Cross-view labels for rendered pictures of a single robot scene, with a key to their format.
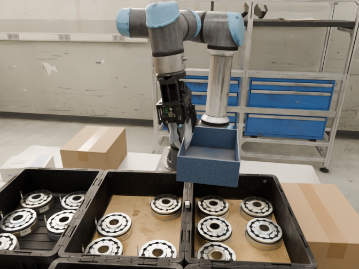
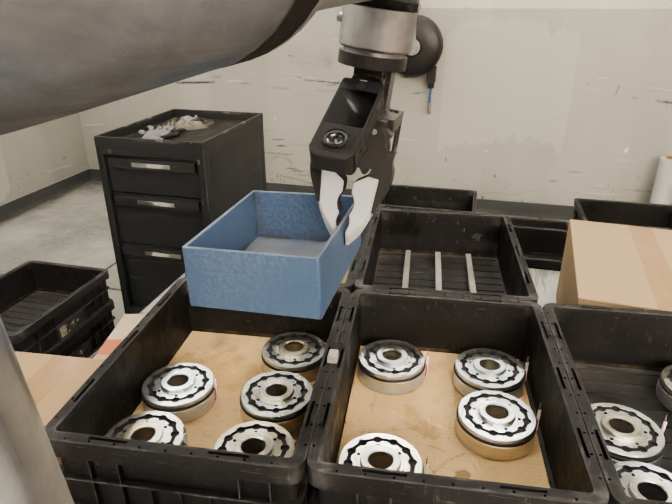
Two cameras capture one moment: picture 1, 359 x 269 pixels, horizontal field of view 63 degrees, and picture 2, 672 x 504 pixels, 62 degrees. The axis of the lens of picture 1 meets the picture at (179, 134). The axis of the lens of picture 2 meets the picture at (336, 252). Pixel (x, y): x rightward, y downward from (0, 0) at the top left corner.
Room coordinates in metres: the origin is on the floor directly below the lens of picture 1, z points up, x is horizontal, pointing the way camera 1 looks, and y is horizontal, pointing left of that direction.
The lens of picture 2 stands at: (1.31, 0.04, 1.37)
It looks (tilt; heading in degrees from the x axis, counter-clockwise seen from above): 24 degrees down; 185
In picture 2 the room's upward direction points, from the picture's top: straight up
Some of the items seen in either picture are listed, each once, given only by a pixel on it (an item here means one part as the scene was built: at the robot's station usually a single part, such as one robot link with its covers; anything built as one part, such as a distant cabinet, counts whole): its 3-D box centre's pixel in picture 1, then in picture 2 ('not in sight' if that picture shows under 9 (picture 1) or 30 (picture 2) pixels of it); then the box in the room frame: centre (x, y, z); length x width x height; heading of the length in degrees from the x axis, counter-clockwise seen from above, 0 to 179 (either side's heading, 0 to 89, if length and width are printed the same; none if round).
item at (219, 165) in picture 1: (209, 152); (282, 246); (0.70, -0.08, 1.10); 0.20 x 0.15 x 0.07; 171
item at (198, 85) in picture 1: (199, 105); not in sight; (2.65, -0.19, 0.60); 0.72 x 0.03 x 0.56; 81
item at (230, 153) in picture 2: not in sight; (196, 224); (-0.96, -0.80, 0.45); 0.60 x 0.45 x 0.90; 171
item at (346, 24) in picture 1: (276, 23); not in sight; (2.78, -0.87, 1.32); 1.20 x 0.45 x 0.06; 81
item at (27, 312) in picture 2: not in sight; (40, 358); (-0.03, -0.99, 0.37); 0.40 x 0.30 x 0.45; 171
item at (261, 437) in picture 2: (213, 203); (253, 447); (0.79, -0.11, 0.86); 0.05 x 0.05 x 0.01
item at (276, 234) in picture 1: (264, 229); (178, 384); (0.67, -0.25, 0.86); 0.10 x 0.10 x 0.01
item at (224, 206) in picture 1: (213, 205); (253, 450); (0.79, -0.11, 0.86); 0.10 x 0.10 x 0.01
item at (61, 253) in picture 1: (135, 208); (447, 375); (0.70, 0.13, 0.92); 0.40 x 0.30 x 0.02; 177
